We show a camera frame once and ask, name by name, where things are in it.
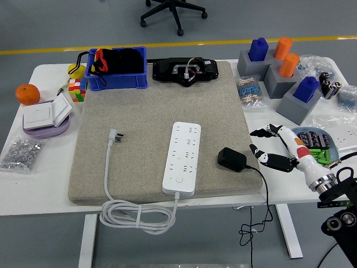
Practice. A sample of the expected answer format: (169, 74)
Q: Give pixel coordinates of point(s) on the clear bag with socket panel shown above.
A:
(332, 123)

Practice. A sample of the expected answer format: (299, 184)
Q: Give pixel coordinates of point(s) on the black plug adapter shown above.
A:
(231, 159)

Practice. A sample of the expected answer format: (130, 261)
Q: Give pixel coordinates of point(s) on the black red cloth gloves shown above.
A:
(125, 60)

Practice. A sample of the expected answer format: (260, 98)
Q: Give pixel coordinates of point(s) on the small screwdriver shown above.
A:
(62, 90)

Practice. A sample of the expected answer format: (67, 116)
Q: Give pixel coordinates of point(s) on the white power strip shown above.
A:
(181, 156)

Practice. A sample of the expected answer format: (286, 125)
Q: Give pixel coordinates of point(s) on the light blue plate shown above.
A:
(334, 150)

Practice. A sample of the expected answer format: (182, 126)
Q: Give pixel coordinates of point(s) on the orange cylinder peg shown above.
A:
(289, 66)
(282, 48)

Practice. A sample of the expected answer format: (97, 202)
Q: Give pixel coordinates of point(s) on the blue square peg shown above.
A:
(258, 50)
(306, 90)

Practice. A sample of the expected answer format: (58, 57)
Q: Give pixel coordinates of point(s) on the bag of blue resistors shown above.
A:
(348, 99)

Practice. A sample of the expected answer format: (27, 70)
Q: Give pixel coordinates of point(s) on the blue plastic bin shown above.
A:
(120, 81)

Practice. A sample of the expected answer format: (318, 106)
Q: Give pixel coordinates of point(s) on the colourful puzzle cube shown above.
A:
(77, 90)

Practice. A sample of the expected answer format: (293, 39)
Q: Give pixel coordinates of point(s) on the black office chair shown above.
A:
(174, 11)

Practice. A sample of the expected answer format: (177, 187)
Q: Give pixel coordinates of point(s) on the white wall switch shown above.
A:
(37, 115)

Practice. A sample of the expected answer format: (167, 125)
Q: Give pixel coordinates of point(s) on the black electronic device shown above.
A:
(164, 69)

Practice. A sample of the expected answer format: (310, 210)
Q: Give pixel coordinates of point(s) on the purple dish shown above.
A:
(47, 133)

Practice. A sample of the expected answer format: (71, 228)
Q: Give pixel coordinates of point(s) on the bag of silver nuts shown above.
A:
(19, 153)

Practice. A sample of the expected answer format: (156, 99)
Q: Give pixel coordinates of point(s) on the white socket panel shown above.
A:
(347, 139)

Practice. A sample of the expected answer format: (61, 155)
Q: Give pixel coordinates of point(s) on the grey holder block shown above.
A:
(279, 86)
(293, 110)
(248, 69)

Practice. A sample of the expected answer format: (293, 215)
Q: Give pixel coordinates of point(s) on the green cylindrical cell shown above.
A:
(316, 151)
(328, 155)
(326, 161)
(317, 155)
(322, 155)

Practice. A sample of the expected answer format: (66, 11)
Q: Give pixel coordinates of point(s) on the clear plastic bag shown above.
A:
(315, 65)

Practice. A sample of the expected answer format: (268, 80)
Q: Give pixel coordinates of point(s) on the black desk control panel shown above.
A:
(332, 205)

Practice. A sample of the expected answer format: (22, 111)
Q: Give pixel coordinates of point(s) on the black capacitor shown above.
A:
(304, 139)
(314, 139)
(325, 141)

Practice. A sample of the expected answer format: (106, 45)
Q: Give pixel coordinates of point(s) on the orange fruit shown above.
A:
(27, 94)

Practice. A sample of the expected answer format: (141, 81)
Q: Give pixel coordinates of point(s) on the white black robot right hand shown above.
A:
(304, 159)

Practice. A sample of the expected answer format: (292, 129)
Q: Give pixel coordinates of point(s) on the grey-brown mat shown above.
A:
(139, 111)

